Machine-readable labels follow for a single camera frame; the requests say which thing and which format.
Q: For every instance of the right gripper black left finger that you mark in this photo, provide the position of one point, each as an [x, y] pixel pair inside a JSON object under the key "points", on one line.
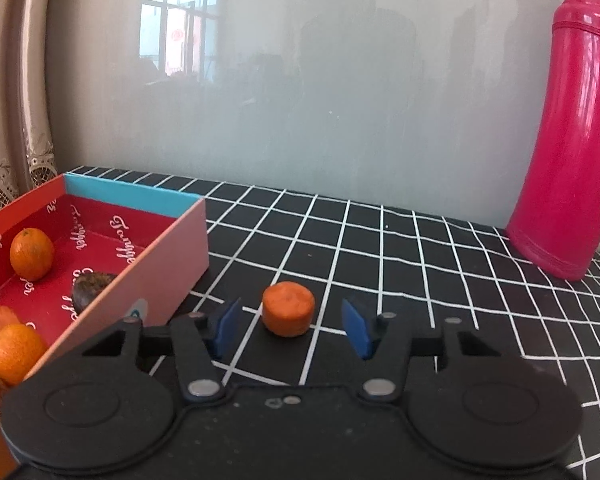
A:
{"points": [[197, 340]]}

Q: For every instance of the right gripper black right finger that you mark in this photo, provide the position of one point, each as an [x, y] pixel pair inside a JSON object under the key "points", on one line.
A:
{"points": [[382, 342]]}

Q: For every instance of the dark brown fruit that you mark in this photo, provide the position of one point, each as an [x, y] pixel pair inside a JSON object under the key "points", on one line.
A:
{"points": [[87, 286]]}

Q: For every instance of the orange tangerine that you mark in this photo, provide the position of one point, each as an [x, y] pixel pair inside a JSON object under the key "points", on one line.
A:
{"points": [[31, 254], [21, 347]]}

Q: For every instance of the colourful cardboard box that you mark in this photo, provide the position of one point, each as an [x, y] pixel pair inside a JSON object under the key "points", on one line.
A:
{"points": [[86, 405]]}

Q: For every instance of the beige curtain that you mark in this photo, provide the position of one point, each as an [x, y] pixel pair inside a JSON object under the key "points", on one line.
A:
{"points": [[27, 155]]}

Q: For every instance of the orange carrot chunk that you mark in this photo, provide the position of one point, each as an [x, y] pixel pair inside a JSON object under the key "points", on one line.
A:
{"points": [[287, 309]]}

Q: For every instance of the black white grid tablecloth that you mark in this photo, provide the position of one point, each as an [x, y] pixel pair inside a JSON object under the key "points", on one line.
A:
{"points": [[430, 267]]}

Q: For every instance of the pink thermos jug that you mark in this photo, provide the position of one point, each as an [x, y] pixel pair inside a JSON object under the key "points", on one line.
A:
{"points": [[556, 220]]}

